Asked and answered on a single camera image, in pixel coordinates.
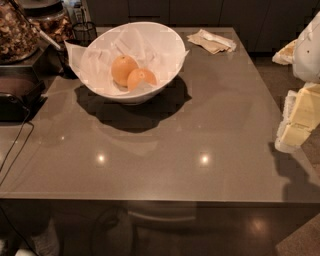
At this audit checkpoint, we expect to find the white paper bowl liner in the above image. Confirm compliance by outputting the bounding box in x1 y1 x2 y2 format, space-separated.
64 24 190 97

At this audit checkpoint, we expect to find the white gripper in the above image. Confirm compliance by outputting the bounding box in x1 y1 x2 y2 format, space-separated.
272 12 320 153

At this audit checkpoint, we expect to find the large glass nut jar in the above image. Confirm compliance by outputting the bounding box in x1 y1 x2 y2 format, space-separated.
0 0 39 64

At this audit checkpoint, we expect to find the black wire cup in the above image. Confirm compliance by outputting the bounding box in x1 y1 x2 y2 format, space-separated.
72 22 97 47

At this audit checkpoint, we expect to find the left whole orange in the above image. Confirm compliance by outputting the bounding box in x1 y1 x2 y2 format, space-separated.
111 55 138 87

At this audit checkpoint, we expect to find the white utensil handle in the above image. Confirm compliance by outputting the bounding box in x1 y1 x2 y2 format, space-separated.
31 25 62 51

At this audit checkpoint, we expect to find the white bowl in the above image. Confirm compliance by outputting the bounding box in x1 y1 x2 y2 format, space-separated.
71 21 187 104

